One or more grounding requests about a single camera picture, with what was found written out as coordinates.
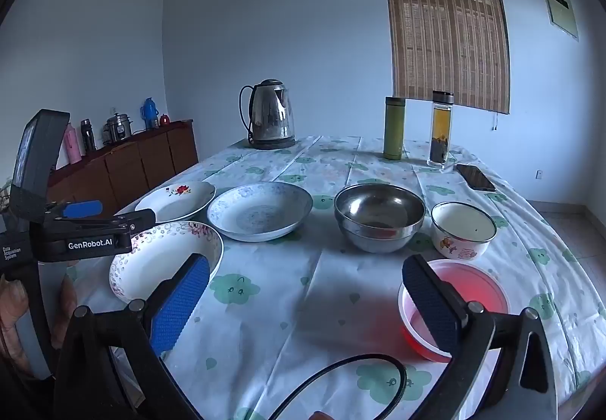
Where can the red plastic bowl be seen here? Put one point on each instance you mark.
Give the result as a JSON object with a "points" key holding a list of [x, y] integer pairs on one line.
{"points": [[478, 292]]}

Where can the brown wooden sideboard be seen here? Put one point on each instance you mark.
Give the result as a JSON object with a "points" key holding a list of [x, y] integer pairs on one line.
{"points": [[137, 164]]}

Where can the green thermos bottle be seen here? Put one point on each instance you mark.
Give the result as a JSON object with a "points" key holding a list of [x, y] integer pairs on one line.
{"points": [[394, 131]]}

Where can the white tablecloth green cloud print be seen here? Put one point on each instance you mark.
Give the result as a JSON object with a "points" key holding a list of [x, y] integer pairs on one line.
{"points": [[293, 297]]}

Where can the white plate blue pattern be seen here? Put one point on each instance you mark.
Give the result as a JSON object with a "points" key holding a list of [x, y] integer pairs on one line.
{"points": [[258, 214]]}

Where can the black smartphone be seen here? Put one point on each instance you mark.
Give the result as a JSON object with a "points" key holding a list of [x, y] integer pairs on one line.
{"points": [[476, 177]]}

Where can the blue thermos jug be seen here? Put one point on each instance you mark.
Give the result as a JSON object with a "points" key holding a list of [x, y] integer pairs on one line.
{"points": [[149, 114]]}

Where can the bamboo window blind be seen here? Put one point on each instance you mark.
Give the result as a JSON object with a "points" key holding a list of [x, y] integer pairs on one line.
{"points": [[445, 31]]}

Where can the stainless steel electric kettle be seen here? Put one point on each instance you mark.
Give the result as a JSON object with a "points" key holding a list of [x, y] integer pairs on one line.
{"points": [[270, 116]]}

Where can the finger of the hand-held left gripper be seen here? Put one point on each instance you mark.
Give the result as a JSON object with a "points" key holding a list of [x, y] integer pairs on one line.
{"points": [[137, 220], [83, 209]]}

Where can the person's left hand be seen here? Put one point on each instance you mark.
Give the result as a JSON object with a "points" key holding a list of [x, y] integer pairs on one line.
{"points": [[65, 306]]}

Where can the small red ornament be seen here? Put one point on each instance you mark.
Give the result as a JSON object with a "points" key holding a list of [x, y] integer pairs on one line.
{"points": [[164, 120]]}

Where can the pink thermos flask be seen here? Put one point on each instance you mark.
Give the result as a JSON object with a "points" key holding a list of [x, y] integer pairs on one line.
{"points": [[72, 147]]}

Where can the black thermos flask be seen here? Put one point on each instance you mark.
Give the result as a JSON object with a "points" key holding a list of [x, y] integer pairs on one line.
{"points": [[87, 138]]}

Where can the wall panel box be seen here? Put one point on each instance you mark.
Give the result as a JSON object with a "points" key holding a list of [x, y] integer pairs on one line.
{"points": [[561, 7]]}

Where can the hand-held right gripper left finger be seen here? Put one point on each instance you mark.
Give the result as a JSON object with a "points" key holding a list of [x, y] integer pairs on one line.
{"points": [[182, 301]]}

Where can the white enamel bowl dark rim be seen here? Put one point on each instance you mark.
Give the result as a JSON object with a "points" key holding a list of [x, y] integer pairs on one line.
{"points": [[461, 221]]}

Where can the white plate pink floral rim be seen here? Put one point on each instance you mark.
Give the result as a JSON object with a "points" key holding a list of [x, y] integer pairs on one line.
{"points": [[151, 259]]}

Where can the silver rice cooker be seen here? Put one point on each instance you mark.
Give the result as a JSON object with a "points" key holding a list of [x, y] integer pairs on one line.
{"points": [[118, 128]]}

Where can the glass tea bottle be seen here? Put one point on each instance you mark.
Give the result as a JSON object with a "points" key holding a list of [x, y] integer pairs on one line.
{"points": [[440, 135]]}

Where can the white plate red flower print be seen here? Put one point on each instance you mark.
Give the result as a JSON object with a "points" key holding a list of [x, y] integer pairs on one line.
{"points": [[184, 207]]}

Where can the stainless steel bowl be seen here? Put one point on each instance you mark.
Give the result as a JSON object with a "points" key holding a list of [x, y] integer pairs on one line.
{"points": [[378, 211]]}

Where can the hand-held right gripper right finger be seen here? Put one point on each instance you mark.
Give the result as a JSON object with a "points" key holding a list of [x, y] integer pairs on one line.
{"points": [[431, 306]]}

